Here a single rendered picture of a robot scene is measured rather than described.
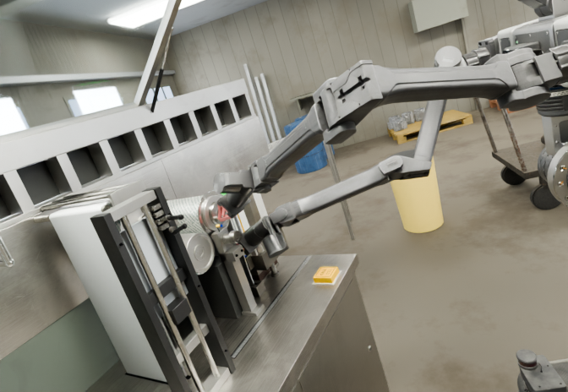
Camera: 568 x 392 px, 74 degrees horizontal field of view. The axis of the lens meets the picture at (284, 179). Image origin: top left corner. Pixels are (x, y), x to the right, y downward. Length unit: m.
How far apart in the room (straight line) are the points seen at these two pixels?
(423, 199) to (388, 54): 4.52
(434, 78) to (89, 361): 1.23
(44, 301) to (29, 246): 0.16
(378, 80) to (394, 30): 6.84
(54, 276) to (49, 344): 0.19
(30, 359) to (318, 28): 6.83
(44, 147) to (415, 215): 2.81
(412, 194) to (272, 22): 5.01
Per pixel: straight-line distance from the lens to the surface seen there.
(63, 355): 1.36
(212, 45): 7.74
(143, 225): 0.94
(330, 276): 1.32
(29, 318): 1.30
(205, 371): 1.20
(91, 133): 1.41
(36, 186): 1.39
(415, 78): 0.72
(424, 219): 3.44
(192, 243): 1.17
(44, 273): 1.30
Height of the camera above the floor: 1.59
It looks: 14 degrees down
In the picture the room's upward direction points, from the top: 18 degrees counter-clockwise
